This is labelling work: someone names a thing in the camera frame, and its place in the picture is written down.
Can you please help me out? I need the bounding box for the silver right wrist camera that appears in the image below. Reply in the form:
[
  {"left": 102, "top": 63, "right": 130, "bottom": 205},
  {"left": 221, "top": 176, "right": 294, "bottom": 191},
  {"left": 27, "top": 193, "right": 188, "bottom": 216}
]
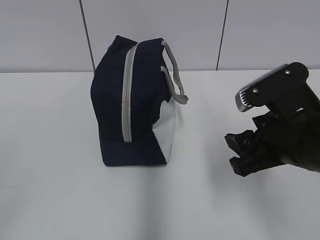
[{"left": 235, "top": 62, "right": 309, "bottom": 113}]

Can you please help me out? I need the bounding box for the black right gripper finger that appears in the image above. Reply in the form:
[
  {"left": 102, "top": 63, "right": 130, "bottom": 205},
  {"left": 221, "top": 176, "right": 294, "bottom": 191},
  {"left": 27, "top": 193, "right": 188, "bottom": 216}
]
[
  {"left": 229, "top": 155, "right": 260, "bottom": 177},
  {"left": 224, "top": 130, "right": 254, "bottom": 156}
]

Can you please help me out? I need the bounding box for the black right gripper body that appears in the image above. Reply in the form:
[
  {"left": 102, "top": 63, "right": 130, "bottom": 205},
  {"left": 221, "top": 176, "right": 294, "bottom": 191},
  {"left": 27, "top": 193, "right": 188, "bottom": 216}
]
[{"left": 248, "top": 110, "right": 320, "bottom": 173}]

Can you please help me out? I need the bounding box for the navy blue lunch bag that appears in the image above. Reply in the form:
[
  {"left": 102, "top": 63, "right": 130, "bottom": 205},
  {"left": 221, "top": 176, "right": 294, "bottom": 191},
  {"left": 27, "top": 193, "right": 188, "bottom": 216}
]
[{"left": 90, "top": 35, "right": 189, "bottom": 167}]

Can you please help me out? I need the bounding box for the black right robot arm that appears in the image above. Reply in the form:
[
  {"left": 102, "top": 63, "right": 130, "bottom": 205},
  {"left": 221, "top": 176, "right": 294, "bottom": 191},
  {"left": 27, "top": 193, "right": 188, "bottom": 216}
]
[{"left": 224, "top": 88, "right": 320, "bottom": 177}]

